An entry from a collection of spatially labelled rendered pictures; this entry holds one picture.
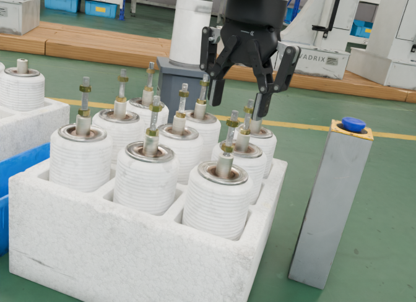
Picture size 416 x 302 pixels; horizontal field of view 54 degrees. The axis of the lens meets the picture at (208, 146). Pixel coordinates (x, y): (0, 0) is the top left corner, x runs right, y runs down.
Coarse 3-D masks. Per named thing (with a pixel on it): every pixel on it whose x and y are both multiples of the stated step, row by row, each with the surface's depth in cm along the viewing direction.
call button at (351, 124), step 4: (344, 120) 70; (348, 120) 70; (352, 120) 70; (356, 120) 71; (360, 120) 71; (344, 124) 71; (348, 124) 69; (352, 124) 69; (356, 124) 69; (360, 124) 69; (364, 124) 69; (348, 128) 70; (352, 128) 70; (356, 128) 69; (360, 128) 69
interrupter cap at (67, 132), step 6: (66, 126) 66; (72, 126) 66; (90, 126) 68; (96, 126) 68; (60, 132) 63; (66, 132) 63; (72, 132) 65; (90, 132) 66; (96, 132) 66; (102, 132) 66; (66, 138) 62; (72, 138) 62; (78, 138) 62; (84, 138) 63; (90, 138) 63; (96, 138) 64; (102, 138) 64
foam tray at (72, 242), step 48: (48, 192) 61; (96, 192) 63; (48, 240) 64; (96, 240) 61; (144, 240) 58; (192, 240) 56; (240, 240) 57; (96, 288) 64; (144, 288) 61; (192, 288) 58; (240, 288) 56
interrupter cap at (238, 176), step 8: (200, 168) 59; (208, 168) 60; (232, 168) 61; (240, 168) 62; (208, 176) 57; (216, 176) 58; (232, 176) 59; (240, 176) 59; (248, 176) 60; (224, 184) 56; (232, 184) 56; (240, 184) 57
